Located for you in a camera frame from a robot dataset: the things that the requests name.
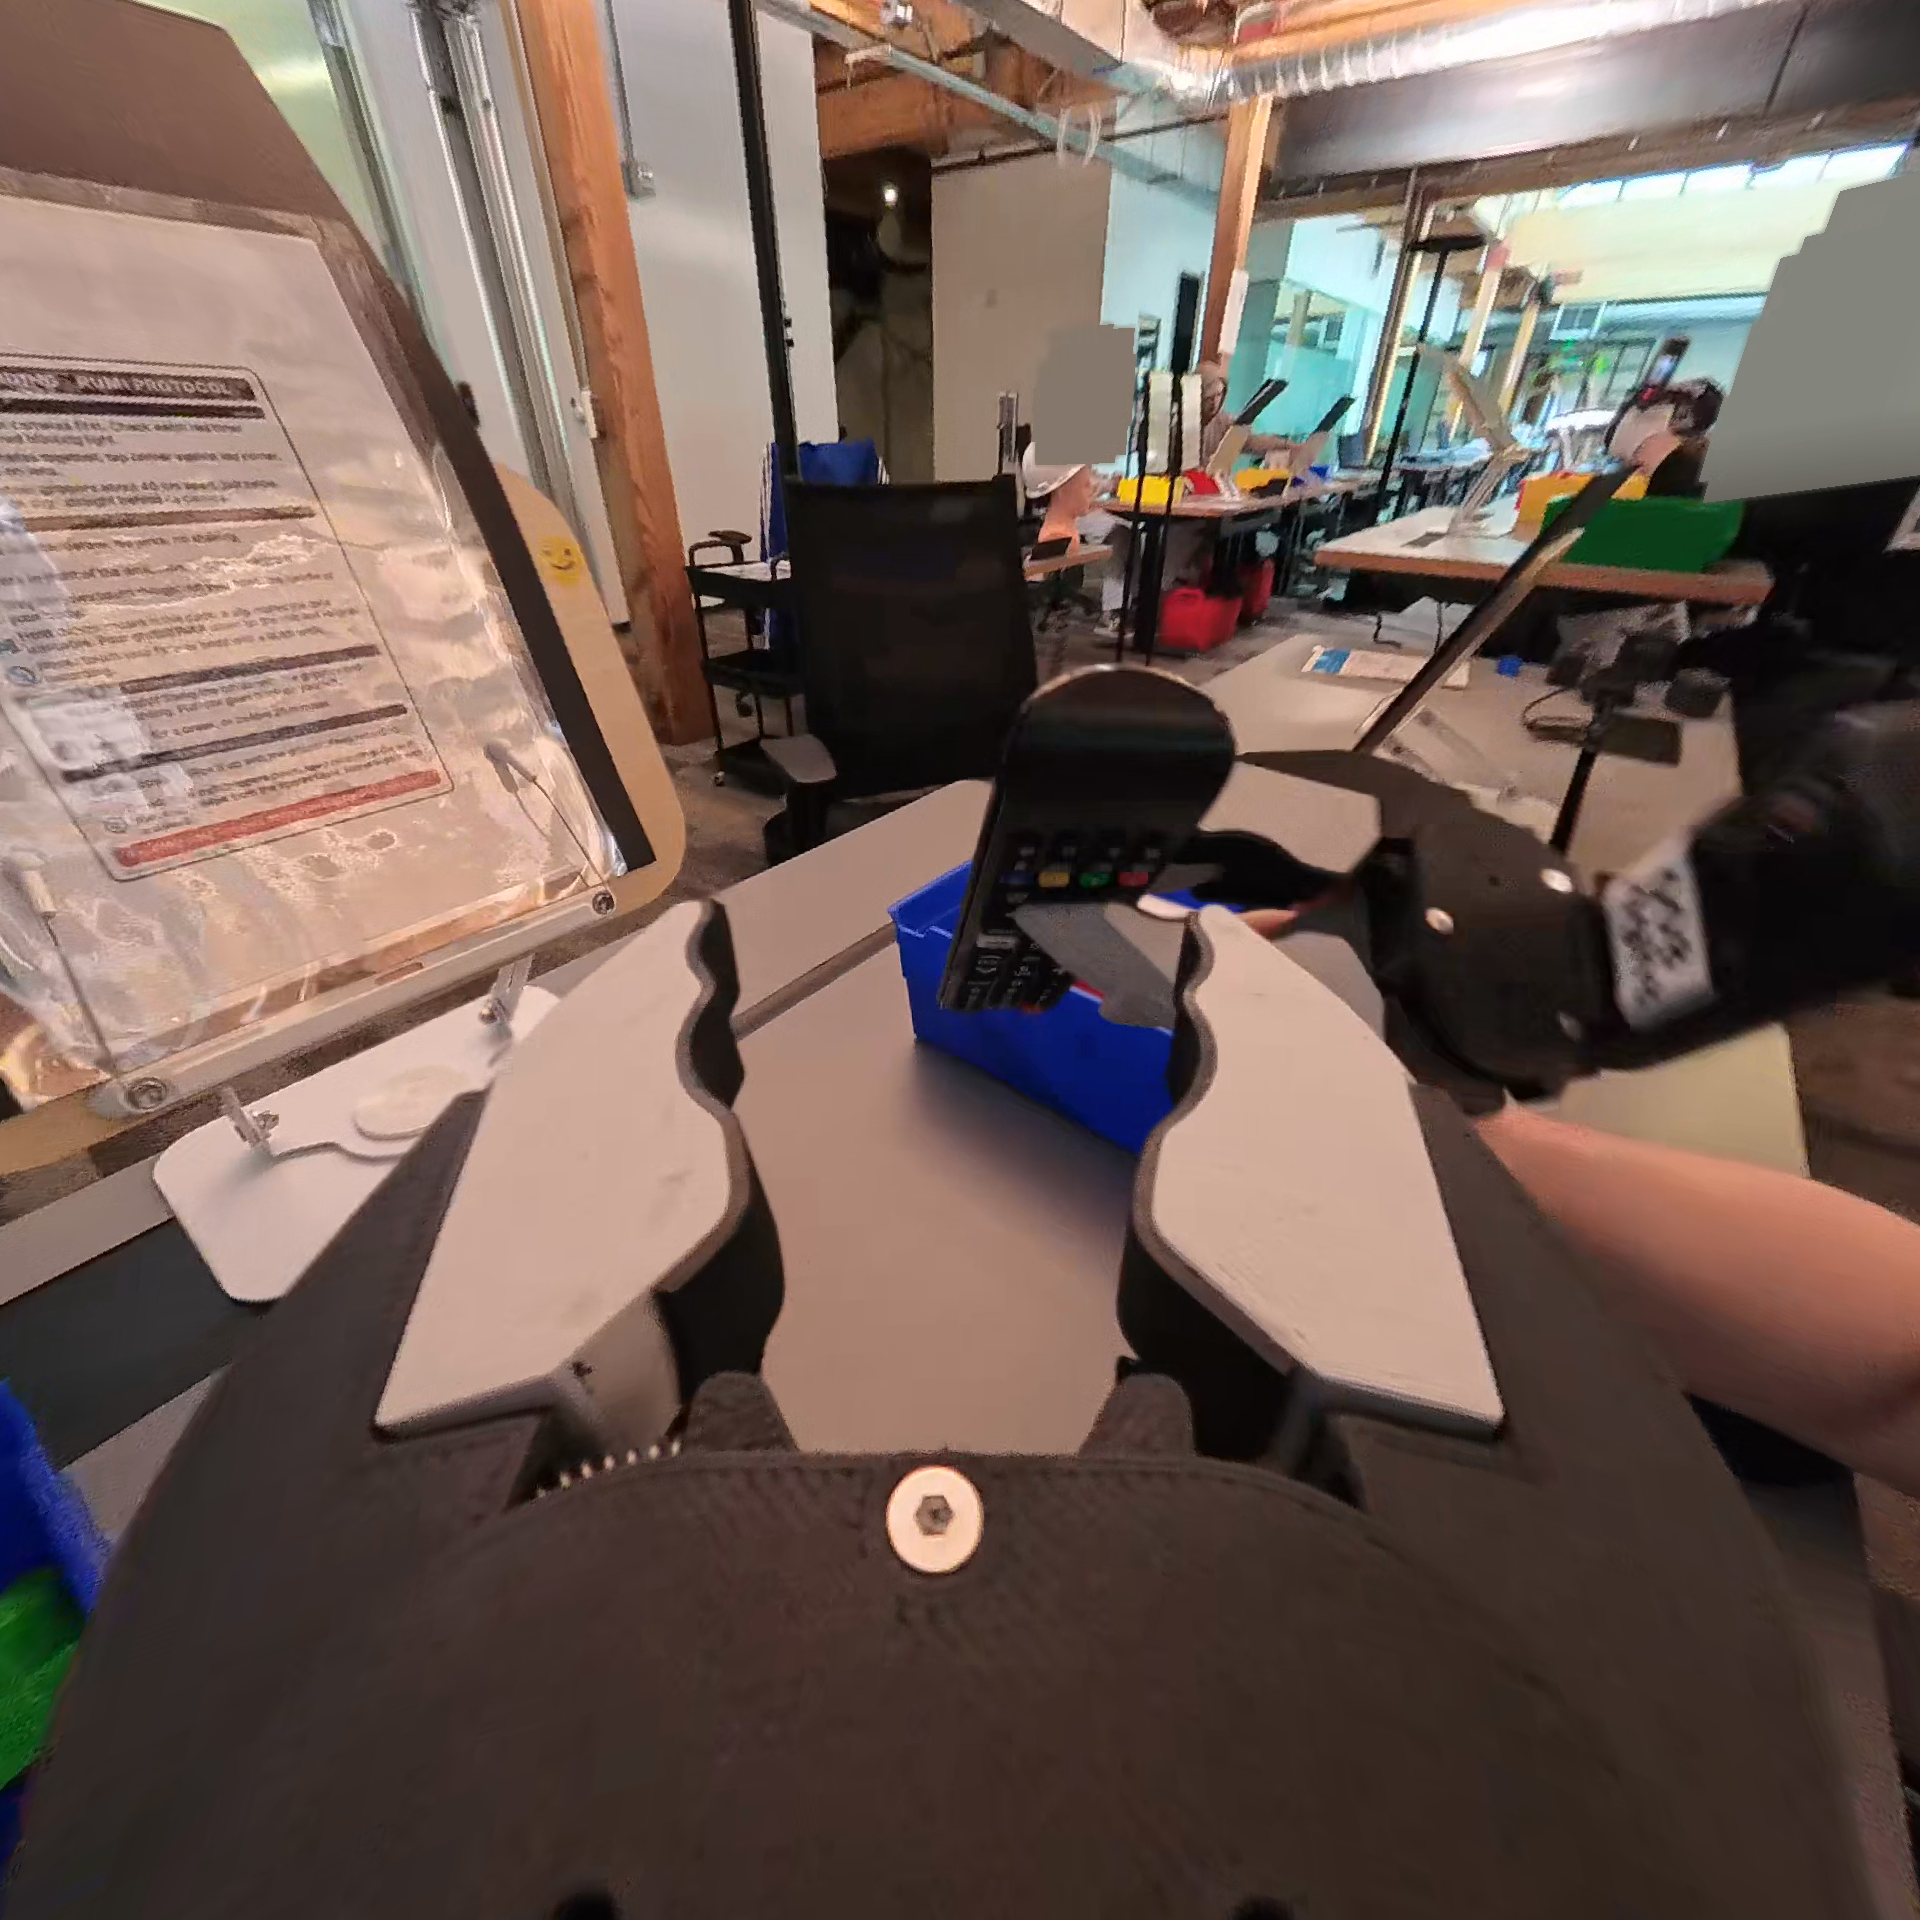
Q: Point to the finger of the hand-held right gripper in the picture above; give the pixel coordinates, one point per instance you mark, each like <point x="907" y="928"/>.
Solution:
<point x="1290" y="820"/>
<point x="1095" y="961"/>

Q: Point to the green storage bin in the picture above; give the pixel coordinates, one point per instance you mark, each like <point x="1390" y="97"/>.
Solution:
<point x="1650" y="533"/>

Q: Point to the black office chair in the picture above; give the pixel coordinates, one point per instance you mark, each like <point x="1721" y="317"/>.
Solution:
<point x="914" y="630"/>

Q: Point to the wooden sign board with sheet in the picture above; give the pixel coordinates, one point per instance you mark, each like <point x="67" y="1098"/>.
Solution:
<point x="224" y="599"/>

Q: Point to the black utility cart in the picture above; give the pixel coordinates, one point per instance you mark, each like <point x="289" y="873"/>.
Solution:
<point x="744" y="704"/>

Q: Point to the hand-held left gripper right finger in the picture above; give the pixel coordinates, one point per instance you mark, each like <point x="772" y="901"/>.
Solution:
<point x="1305" y="1184"/>

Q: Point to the red storage bin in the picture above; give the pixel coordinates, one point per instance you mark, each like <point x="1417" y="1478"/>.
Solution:
<point x="1200" y="617"/>

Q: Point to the black remote control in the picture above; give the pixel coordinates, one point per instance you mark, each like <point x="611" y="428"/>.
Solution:
<point x="1108" y="764"/>

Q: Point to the black floor lamp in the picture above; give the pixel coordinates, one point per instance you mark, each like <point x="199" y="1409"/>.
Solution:
<point x="763" y="225"/>

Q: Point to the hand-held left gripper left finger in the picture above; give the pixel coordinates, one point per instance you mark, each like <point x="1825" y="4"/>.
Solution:
<point x="585" y="1141"/>

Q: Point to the green plastic item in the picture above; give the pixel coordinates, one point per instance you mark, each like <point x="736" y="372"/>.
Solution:
<point x="31" y="1680"/>

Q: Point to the white sign stand base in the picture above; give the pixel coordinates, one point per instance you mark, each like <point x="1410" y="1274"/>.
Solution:
<point x="270" y="1200"/>

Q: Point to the wooden post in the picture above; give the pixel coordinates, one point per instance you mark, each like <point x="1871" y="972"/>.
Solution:
<point x="615" y="376"/>

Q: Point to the person's right forearm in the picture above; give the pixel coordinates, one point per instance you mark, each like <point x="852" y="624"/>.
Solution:
<point x="1770" y="1289"/>

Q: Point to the slanted black board on stand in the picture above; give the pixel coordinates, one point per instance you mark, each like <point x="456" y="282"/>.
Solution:
<point x="1499" y="608"/>

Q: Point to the blue and white card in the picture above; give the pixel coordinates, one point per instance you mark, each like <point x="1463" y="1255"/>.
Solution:
<point x="1359" y="668"/>

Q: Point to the blue plastic bin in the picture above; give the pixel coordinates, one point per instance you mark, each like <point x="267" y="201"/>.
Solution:
<point x="1050" y="1066"/>
<point x="38" y="1500"/>

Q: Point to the yellow smiley sticker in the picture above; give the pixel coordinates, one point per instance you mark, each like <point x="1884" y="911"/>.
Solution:
<point x="561" y="562"/>

